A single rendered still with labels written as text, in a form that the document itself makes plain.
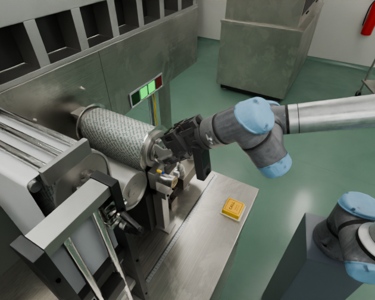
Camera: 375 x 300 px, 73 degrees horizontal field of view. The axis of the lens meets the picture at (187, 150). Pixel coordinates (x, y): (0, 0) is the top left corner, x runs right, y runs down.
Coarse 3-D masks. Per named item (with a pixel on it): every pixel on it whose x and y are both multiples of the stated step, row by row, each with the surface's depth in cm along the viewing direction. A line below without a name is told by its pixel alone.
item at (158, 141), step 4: (156, 140) 74; (160, 140) 74; (156, 144) 73; (160, 144) 75; (152, 148) 73; (164, 148) 78; (152, 152) 73; (156, 152) 74; (152, 156) 74; (156, 156) 75; (152, 160) 76; (156, 160) 76
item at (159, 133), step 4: (88, 112) 82; (156, 132) 74; (160, 132) 75; (164, 132) 77; (152, 136) 72; (156, 136) 74; (160, 136) 76; (148, 140) 72; (152, 140) 73; (148, 144) 72; (152, 144) 73; (148, 148) 72; (144, 152) 72; (148, 152) 73; (144, 156) 73; (148, 156) 73; (144, 160) 74; (148, 160) 74; (148, 164) 75; (152, 164) 77
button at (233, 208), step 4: (228, 200) 103; (232, 200) 103; (228, 204) 101; (232, 204) 101; (236, 204) 101; (240, 204) 101; (244, 204) 101; (224, 208) 100; (228, 208) 100; (232, 208) 100; (236, 208) 100; (240, 208) 100; (224, 212) 100; (228, 212) 99; (232, 212) 98; (236, 212) 98; (240, 212) 98; (232, 216) 99; (236, 216) 98
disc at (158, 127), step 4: (160, 124) 76; (152, 128) 73; (156, 128) 74; (160, 128) 76; (164, 128) 78; (148, 132) 71; (152, 132) 73; (148, 136) 71; (144, 140) 70; (144, 144) 71; (140, 148) 71; (144, 148) 72; (140, 152) 71; (140, 156) 71; (140, 160) 72; (140, 164) 73; (144, 164) 74; (144, 168) 75; (148, 168) 78
